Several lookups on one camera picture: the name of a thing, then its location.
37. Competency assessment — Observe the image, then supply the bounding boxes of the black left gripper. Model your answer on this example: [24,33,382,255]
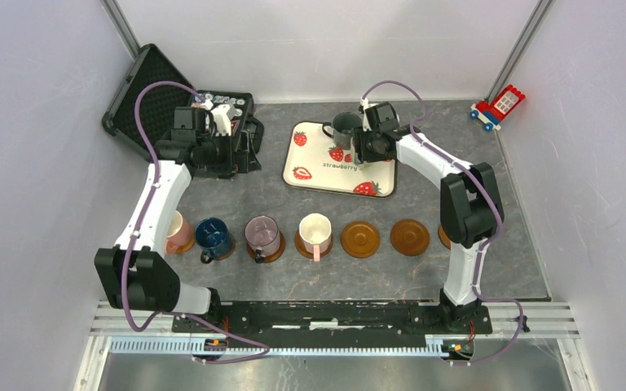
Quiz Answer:
[196,130,261,174]

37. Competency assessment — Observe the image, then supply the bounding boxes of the light green mug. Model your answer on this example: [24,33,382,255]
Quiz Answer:
[351,133,366,169]

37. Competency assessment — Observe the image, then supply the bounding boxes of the white strawberry print tray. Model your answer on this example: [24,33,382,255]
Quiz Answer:
[282,121,398,198]

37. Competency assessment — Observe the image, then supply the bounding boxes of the dark blue mug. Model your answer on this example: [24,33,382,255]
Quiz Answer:
[194,217,231,264]

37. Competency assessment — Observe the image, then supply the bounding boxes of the lilac mug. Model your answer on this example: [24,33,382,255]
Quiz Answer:
[245,215,282,264]

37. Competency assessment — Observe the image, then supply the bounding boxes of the brown grooved wooden coaster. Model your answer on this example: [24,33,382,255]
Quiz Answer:
[340,221,381,258]
[390,219,430,257]
[246,231,286,264]
[438,225,452,249]
[294,231,333,259]

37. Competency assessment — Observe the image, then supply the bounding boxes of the pale pink white mug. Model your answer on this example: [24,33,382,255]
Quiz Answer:
[298,213,333,262]

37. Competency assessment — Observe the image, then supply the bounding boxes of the dark walnut coaster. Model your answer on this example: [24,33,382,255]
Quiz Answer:
[207,235,236,261]

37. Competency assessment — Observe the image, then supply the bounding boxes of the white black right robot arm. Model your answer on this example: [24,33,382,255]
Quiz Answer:
[352,99,504,332]

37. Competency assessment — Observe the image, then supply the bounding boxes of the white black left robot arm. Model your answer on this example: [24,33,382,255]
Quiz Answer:
[94,104,264,332]

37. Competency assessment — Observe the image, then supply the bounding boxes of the light orange flat coaster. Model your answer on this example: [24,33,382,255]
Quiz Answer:
[166,240,195,254]

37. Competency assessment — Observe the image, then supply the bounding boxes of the dark green mug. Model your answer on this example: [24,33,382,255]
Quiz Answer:
[323,112,362,150]

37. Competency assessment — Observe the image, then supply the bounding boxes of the black poker chip case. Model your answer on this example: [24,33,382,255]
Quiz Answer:
[101,44,264,171]

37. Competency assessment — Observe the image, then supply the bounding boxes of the red blue toy block car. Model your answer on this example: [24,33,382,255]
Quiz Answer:
[469,84,526,132]

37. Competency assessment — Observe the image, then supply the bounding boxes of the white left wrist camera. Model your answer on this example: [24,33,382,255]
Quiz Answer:
[210,103,236,137]

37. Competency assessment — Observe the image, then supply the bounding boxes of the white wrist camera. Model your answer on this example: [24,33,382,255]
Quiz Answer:
[359,99,371,132]
[210,103,236,137]

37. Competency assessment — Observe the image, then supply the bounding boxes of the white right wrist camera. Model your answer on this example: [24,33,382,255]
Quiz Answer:
[359,99,371,132]

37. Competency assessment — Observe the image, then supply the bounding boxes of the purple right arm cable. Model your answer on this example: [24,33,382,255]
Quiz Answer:
[361,80,527,368]

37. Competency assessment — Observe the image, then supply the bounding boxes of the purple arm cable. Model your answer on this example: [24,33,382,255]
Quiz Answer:
[120,81,271,367]
[361,80,527,368]

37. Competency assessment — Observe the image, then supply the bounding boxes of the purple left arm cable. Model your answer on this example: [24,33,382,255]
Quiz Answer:
[120,81,271,367]

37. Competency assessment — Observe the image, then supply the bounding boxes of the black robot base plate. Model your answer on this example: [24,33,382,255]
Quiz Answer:
[171,300,493,349]

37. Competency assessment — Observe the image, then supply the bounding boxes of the aluminium frame rail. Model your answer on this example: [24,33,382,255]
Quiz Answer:
[74,301,596,390]

